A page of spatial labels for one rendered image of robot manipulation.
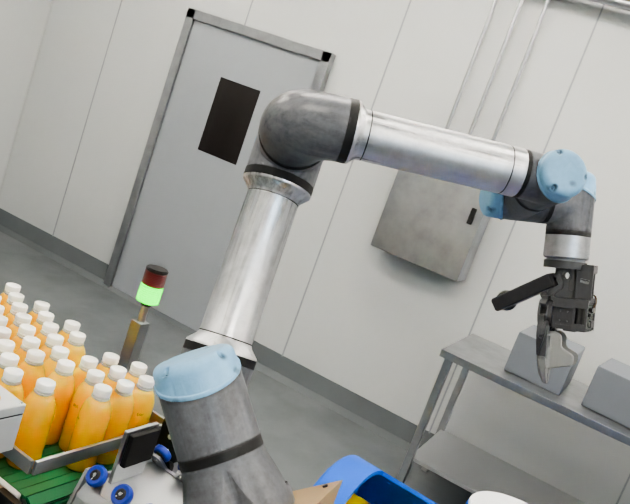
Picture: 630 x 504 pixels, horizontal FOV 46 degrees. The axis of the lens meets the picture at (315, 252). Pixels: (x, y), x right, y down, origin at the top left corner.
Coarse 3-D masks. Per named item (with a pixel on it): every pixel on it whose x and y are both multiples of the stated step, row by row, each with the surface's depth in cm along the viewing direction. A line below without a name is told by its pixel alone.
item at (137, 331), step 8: (136, 320) 205; (136, 328) 204; (144, 328) 205; (128, 336) 205; (136, 336) 204; (144, 336) 206; (128, 344) 205; (136, 344) 205; (128, 352) 205; (136, 352) 206; (120, 360) 207; (128, 360) 205; (136, 360) 208; (128, 368) 206
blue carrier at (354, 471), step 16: (336, 464) 132; (352, 464) 133; (368, 464) 136; (320, 480) 128; (336, 480) 128; (352, 480) 128; (368, 480) 145; (384, 480) 140; (336, 496) 126; (368, 496) 146; (384, 496) 144; (400, 496) 141; (416, 496) 134
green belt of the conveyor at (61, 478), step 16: (48, 448) 166; (0, 464) 154; (96, 464) 166; (112, 464) 168; (16, 480) 150; (32, 480) 152; (48, 480) 154; (64, 480) 156; (32, 496) 147; (48, 496) 150; (64, 496) 153
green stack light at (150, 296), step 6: (144, 288) 201; (150, 288) 201; (138, 294) 202; (144, 294) 201; (150, 294) 201; (156, 294) 202; (138, 300) 202; (144, 300) 201; (150, 300) 201; (156, 300) 203
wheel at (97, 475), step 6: (90, 468) 151; (96, 468) 151; (102, 468) 150; (90, 474) 150; (96, 474) 150; (102, 474) 149; (90, 480) 149; (96, 480) 149; (102, 480) 149; (96, 486) 149
